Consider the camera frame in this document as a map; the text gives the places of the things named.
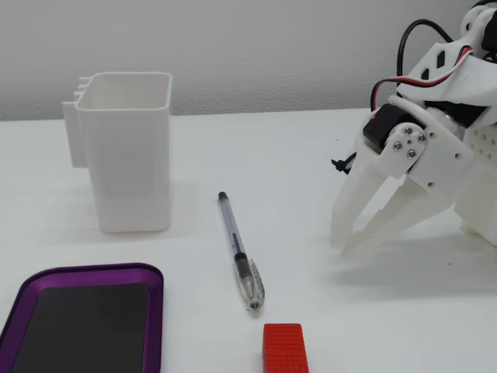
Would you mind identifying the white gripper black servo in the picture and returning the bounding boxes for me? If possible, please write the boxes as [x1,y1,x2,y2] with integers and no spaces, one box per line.
[330,96,474,257]

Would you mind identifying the clear black ballpoint pen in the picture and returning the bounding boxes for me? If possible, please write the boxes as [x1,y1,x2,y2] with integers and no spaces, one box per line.
[217,190,267,315]

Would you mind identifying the white plastic pen holder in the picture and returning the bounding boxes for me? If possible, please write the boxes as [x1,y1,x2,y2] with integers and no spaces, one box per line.
[61,71,174,234]

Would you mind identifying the red ribbed plastic block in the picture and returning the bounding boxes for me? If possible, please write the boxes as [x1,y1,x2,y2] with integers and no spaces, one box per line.
[262,322,311,373]

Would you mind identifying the purple metal tray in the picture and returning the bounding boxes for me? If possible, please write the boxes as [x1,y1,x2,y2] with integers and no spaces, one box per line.
[0,262,165,373]

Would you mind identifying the black cable tie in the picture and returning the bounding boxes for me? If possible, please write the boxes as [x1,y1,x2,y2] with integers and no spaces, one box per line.
[331,152,358,176]

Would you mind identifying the red white black servo cable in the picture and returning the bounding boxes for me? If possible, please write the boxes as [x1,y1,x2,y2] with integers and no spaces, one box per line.
[370,45,475,116]

